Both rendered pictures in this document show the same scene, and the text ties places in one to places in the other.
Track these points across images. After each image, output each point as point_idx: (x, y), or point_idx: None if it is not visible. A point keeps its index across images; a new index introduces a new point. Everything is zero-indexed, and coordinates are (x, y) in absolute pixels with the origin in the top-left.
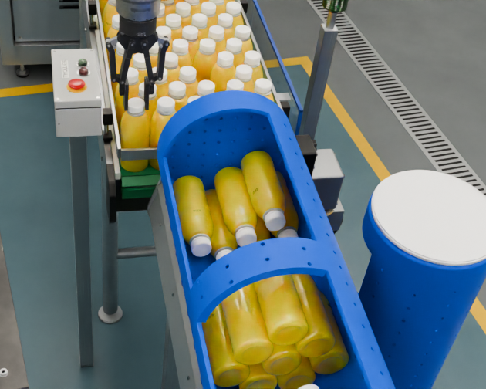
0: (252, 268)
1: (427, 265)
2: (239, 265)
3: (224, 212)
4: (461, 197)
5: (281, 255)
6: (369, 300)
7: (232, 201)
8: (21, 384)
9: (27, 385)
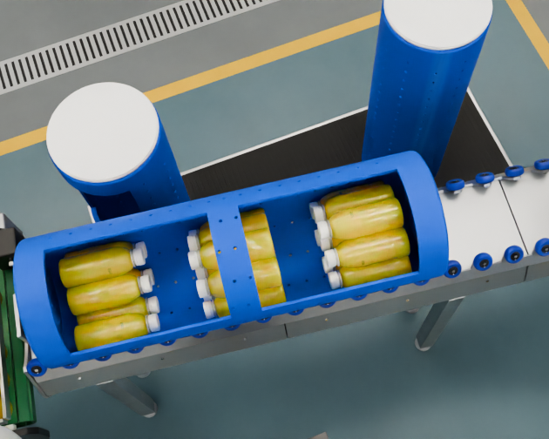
0: (242, 260)
1: (157, 145)
2: (237, 270)
3: (120, 302)
4: (81, 108)
5: (230, 237)
6: (151, 202)
7: (112, 293)
8: (325, 437)
9: (325, 432)
